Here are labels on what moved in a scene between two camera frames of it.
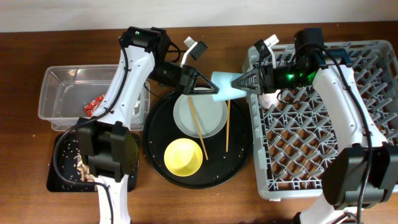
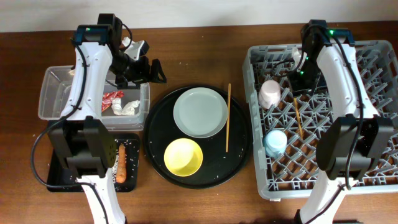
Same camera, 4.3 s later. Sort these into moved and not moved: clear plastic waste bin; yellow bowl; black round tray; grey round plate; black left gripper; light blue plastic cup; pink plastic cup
Moved: light blue plastic cup; black left gripper
Not moved: clear plastic waste bin; black round tray; grey round plate; pink plastic cup; yellow bowl
